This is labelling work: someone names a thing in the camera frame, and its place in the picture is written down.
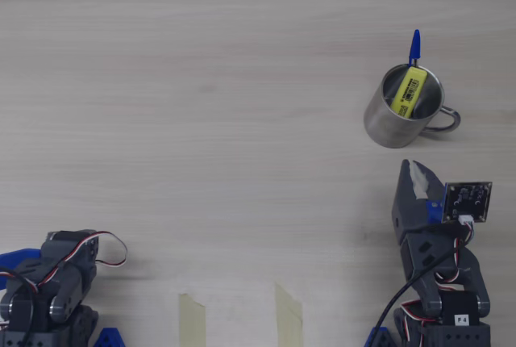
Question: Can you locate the red white black servo wire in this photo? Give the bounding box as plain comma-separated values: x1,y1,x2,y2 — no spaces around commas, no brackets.
35,231,129,292
397,224,476,347

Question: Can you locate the black camera circuit board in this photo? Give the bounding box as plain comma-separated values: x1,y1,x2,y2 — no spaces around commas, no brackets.
442,181,493,224

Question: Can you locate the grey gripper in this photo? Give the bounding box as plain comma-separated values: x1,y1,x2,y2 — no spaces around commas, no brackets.
391,159,476,280
40,228,100,279

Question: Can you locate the silver steel mug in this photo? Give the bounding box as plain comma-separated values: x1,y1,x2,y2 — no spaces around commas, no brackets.
363,62,462,149

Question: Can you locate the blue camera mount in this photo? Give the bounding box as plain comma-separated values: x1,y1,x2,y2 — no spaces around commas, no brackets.
0,248,43,282
427,199,447,225

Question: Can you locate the blue ballpoint pen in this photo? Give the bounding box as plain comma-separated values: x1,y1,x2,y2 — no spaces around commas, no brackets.
407,29,422,69

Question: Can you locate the blue base clamp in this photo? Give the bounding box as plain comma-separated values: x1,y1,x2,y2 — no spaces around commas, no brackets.
364,327,398,347
93,327,126,347

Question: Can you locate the yellow highlighter with black cap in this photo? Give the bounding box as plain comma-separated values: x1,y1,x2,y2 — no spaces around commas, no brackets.
389,65,428,120

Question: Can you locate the beige masking tape strip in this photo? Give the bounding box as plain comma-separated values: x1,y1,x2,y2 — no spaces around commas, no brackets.
178,292,206,347
274,282,304,347

